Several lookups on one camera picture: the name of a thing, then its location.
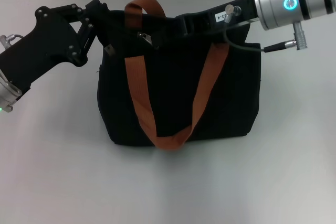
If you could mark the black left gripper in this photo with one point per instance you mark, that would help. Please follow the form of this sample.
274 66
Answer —
44 43

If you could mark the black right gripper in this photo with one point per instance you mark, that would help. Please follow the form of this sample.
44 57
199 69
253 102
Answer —
204 20

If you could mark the long silver zipper pull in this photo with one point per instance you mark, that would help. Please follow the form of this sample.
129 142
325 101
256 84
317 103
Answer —
147 39

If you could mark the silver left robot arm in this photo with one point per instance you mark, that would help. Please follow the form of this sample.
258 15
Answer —
6 93

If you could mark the small grey zipper pull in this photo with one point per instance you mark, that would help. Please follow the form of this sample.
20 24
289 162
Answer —
109 50

